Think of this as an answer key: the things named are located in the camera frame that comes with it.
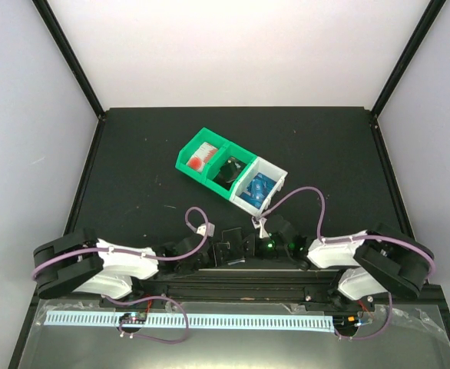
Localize green double compartment bin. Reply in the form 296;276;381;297
175;128;258;201

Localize white slotted cable duct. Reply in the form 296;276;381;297
44;311;334;333

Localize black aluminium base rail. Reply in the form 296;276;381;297
94;268;445;308

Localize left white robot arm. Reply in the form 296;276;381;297
31;225;214;307

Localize right black frame post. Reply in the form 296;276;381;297
371;0;446;118

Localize right circuit board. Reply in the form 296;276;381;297
333;315;373;328

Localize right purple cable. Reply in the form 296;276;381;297
251;186;436;341

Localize left circuit board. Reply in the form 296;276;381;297
119;312;147;324

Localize blue cards in bin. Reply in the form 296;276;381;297
240;173;276;208

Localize left black frame post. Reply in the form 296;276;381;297
32;0;105;120

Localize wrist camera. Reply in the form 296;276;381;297
196;223;215;237
251;217;270;239

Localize clear sleeve card holder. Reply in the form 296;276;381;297
213;228;245;267

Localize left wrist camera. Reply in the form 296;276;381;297
196;223;215;237

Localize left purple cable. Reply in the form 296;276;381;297
31;206;190;345

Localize white plastic card bin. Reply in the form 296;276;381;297
229;157;288;218

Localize purple cable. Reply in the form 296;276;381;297
251;186;436;341
31;206;190;345

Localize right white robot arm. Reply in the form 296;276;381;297
252;215;435;310

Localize circuit board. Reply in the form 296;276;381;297
119;312;147;324
333;315;373;328

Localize red and white cards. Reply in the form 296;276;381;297
187;142;218;173

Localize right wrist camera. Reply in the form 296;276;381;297
251;217;270;239

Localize black frame post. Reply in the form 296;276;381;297
32;0;105;120
371;0;446;118

